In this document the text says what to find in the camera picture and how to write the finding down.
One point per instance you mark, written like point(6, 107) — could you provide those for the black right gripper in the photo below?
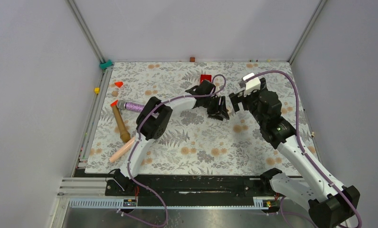
point(236, 98)

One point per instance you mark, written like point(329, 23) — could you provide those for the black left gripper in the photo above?
point(218, 111)

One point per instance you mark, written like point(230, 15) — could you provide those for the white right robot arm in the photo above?
point(328, 201)

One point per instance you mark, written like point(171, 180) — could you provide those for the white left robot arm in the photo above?
point(153, 120)

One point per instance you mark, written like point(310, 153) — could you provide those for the red box with label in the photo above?
point(204, 77)

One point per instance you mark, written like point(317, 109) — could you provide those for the floral table mat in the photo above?
point(193, 143)

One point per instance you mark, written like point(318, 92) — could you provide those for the pink microphone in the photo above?
point(122, 151)

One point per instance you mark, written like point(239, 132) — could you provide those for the purple glitter microphone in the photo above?
point(130, 106)

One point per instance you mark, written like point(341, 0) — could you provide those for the gold brown microphone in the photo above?
point(124, 134)

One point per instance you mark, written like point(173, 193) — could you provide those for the red wedge block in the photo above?
point(118, 84)

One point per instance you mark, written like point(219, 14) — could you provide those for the red block near microphones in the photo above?
point(114, 103)

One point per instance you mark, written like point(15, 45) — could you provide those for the teal block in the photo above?
point(106, 64)

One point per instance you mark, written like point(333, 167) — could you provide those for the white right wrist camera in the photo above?
point(250, 83)

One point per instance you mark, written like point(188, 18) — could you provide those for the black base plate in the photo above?
point(190, 190)

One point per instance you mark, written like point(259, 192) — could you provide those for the aluminium corner rail left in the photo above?
point(96, 80)

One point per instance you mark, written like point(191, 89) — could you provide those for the aluminium corner rail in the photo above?
point(96, 80)
point(307, 30)

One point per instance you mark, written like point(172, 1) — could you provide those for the aluminium corner rail right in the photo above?
point(307, 30)

